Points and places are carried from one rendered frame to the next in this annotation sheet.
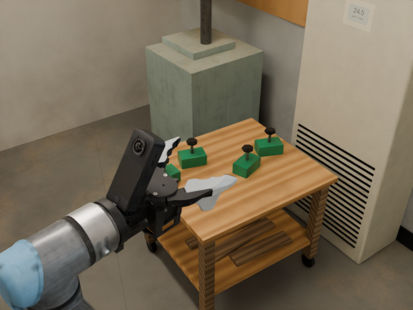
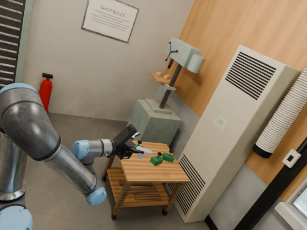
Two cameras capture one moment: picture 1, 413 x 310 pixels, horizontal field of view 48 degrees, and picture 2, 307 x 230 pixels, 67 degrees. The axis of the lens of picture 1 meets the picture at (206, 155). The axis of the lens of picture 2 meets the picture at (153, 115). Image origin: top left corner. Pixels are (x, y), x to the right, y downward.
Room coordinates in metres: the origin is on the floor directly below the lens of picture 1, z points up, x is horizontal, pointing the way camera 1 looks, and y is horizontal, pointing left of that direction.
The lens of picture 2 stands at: (-0.36, 0.00, 1.81)
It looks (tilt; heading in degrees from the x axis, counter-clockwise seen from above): 24 degrees down; 1
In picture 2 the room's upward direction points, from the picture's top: 23 degrees clockwise
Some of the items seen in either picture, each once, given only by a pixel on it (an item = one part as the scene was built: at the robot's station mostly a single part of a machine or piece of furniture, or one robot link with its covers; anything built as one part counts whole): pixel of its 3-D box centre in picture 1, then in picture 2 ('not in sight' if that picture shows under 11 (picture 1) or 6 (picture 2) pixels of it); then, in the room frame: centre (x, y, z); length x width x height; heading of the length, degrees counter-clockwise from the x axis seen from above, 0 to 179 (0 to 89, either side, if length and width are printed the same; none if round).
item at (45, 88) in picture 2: not in sight; (44, 95); (2.23, 1.46, 0.30); 0.19 x 0.18 x 0.60; 35
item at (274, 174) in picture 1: (229, 206); (142, 174); (1.55, -0.10, 0.32); 0.66 x 0.57 x 0.64; 123
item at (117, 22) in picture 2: not in sight; (110, 18); (2.64, 1.04, 1.48); 0.64 x 0.02 x 0.46; 125
